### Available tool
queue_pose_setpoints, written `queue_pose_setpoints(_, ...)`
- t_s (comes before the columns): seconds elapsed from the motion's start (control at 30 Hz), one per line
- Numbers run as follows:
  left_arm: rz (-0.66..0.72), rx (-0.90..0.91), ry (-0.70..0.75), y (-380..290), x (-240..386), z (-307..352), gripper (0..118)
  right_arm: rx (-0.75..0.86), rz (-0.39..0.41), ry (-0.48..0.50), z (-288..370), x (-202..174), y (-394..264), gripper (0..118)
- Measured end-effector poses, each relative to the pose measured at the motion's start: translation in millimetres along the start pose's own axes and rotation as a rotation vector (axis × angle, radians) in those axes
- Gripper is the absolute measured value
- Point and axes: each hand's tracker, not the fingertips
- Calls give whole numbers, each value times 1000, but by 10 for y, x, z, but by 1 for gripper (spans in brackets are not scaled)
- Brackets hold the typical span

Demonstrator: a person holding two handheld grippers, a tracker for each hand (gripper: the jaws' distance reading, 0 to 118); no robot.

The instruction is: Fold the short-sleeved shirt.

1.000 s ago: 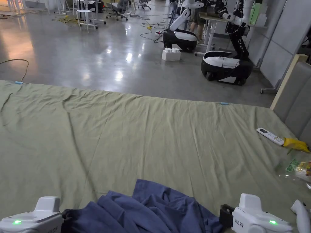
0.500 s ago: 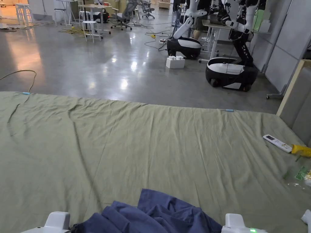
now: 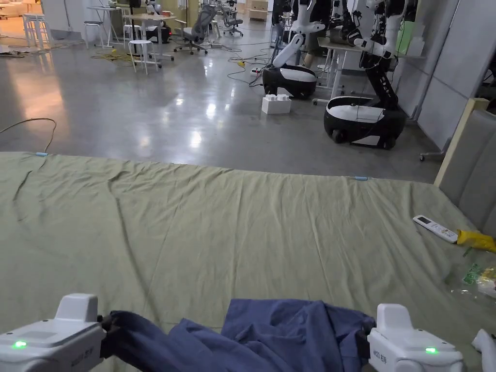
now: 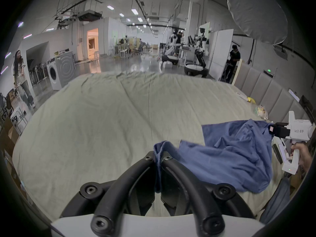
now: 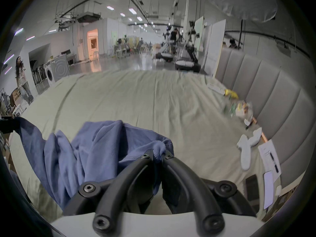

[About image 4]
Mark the crumpled plastic bag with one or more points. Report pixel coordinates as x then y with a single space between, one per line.
262 111

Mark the brown carton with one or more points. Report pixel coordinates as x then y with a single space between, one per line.
8 134

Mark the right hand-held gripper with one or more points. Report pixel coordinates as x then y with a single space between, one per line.
300 129

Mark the grey padded headboard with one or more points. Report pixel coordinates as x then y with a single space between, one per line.
267 92

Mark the person's right hand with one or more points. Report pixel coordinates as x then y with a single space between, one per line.
305 155

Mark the person's legs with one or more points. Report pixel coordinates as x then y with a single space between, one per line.
277 201

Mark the bed with beige sheet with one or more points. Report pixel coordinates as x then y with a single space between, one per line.
98 122

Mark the white robot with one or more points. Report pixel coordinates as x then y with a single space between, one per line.
172 48

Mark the white umbrella lamp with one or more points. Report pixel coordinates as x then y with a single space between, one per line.
256 11

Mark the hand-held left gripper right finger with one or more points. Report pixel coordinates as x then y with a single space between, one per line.
184 173

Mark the small yellow thing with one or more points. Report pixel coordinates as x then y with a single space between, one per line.
251 99

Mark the blue shirt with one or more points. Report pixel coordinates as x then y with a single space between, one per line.
229 154

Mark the white hand controller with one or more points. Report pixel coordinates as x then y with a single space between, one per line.
278 153

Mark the black robot on round base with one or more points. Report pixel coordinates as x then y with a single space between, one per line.
198 58

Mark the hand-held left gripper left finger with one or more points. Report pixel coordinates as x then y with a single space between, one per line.
128 175

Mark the white washing machine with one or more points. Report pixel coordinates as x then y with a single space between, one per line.
59 70

